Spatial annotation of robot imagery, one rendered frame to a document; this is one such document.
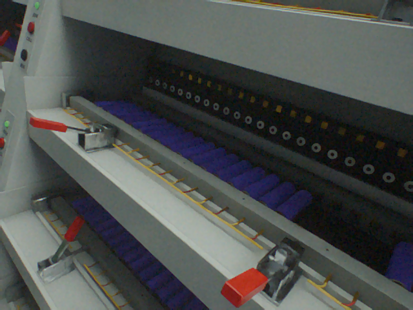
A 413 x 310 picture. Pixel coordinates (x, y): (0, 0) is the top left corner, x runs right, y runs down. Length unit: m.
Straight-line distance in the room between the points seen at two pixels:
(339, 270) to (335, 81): 0.14
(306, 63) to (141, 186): 0.20
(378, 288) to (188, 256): 0.14
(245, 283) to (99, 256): 0.32
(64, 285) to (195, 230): 0.25
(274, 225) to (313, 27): 0.15
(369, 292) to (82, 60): 0.49
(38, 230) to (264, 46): 0.45
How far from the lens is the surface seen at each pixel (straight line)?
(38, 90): 0.51
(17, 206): 0.58
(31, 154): 0.54
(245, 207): 0.26
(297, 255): 0.23
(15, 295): 0.69
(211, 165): 0.33
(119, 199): 0.31
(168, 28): 0.30
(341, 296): 0.25
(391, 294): 0.25
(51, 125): 0.35
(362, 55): 0.21
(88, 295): 0.44
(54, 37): 0.51
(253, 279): 0.18
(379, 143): 0.35
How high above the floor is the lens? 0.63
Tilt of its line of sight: 10 degrees down
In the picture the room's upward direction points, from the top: 22 degrees clockwise
